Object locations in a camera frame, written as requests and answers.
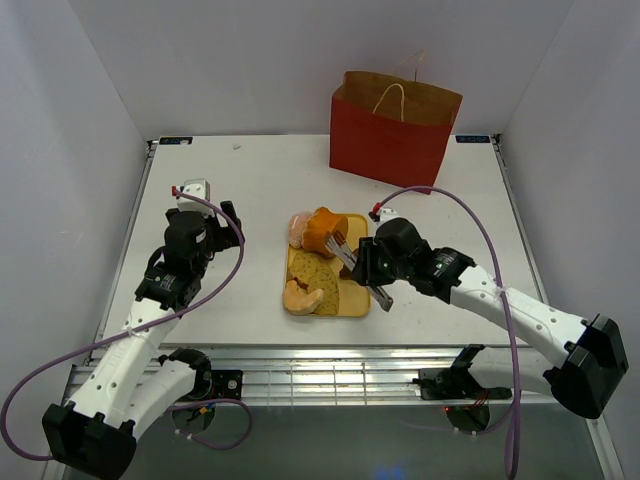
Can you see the aluminium table frame rail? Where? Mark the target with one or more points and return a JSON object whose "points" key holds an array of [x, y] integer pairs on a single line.
{"points": [[310, 376]]}

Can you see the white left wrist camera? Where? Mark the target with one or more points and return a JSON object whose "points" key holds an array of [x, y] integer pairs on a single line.
{"points": [[189, 195]]}

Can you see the brown chocolate croissant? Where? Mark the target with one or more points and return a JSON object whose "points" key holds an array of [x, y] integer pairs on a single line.
{"points": [[347, 270]]}

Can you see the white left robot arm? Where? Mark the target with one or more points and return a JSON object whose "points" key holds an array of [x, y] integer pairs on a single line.
{"points": [[97, 430]]}

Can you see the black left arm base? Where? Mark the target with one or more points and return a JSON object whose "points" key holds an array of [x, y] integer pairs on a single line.
{"points": [[223, 384]]}

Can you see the stainless steel kitchen tongs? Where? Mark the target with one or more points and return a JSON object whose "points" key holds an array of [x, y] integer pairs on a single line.
{"points": [[337, 245]]}

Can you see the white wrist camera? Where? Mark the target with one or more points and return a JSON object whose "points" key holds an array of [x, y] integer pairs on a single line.
{"points": [[189, 195], [380, 214]]}

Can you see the yellow plastic tray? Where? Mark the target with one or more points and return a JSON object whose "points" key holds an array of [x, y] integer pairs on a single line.
{"points": [[354, 300]]}

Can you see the speckled bread slice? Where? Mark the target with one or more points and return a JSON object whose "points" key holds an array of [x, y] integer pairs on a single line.
{"points": [[303, 266], [326, 280]]}

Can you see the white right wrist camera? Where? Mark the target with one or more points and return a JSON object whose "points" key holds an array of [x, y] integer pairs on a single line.
{"points": [[380, 214]]}

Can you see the pale orange crescent bread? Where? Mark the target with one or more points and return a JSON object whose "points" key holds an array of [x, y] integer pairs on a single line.
{"points": [[298, 301]]}

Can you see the orange bread loaf chunk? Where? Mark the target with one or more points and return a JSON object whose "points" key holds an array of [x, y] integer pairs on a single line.
{"points": [[321, 225]]}

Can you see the pink sugared donut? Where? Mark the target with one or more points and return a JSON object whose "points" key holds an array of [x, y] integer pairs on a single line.
{"points": [[296, 228]]}

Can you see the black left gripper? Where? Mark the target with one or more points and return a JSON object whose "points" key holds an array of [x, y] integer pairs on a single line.
{"points": [[227, 236]]}

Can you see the red paper bag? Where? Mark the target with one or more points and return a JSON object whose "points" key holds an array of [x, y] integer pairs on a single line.
{"points": [[390, 129]]}

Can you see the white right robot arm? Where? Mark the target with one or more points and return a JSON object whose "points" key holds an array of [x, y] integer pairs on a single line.
{"points": [[578, 362]]}

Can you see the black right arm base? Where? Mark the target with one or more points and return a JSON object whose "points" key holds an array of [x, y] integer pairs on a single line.
{"points": [[456, 384]]}

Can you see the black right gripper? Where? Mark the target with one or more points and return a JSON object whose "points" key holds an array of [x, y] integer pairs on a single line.
{"points": [[365, 272]]}

